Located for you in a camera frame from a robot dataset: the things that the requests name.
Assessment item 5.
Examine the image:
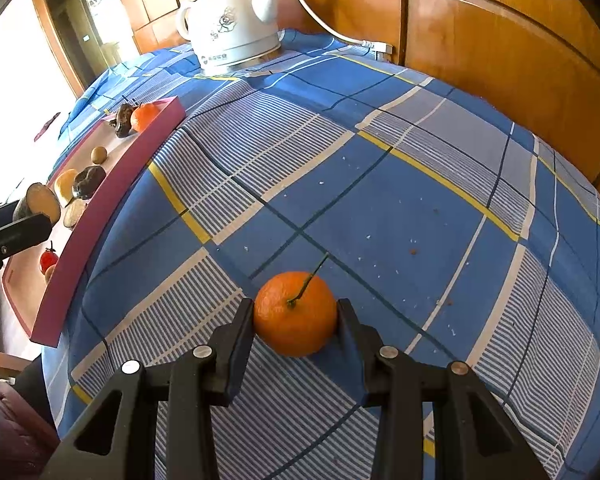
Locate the wooden panelled wardrobe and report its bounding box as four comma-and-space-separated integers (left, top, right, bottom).
107, 0, 600, 201

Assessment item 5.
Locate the white ceramic electric kettle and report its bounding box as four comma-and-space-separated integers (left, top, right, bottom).
175, 0, 285, 73

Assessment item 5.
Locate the pale yellow lemon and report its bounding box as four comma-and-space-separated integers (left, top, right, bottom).
53, 168, 80, 207

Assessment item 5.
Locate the pink rectangular tray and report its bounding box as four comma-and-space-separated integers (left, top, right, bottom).
0, 95, 187, 348

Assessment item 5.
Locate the white power cord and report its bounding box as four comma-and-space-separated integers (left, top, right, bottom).
245, 0, 393, 57

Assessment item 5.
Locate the small orange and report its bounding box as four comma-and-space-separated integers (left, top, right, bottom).
130, 102, 162, 133

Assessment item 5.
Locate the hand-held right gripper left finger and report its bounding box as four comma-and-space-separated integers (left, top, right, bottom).
40, 297, 256, 480

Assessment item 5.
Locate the round wood log piece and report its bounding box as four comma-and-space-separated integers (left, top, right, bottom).
12, 182, 62, 226

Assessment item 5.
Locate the red cherry tomato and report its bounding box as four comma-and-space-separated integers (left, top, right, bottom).
38, 241, 60, 275

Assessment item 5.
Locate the maroon leather seat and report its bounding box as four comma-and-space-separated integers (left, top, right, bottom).
0, 350, 63, 480

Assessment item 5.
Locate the dark chocolate pastry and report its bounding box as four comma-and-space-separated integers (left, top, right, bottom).
109, 103, 137, 139

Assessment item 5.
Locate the wooden framed doorway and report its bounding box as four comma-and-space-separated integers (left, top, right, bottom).
30, 0, 148, 101

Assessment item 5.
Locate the dark brown lumpy chunk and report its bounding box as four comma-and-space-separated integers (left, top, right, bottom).
72, 165, 107, 200

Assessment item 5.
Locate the orange with stem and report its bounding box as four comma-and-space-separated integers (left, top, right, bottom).
253, 252, 339, 358

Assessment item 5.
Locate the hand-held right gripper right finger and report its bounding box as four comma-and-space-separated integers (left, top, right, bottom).
336, 298, 551, 480

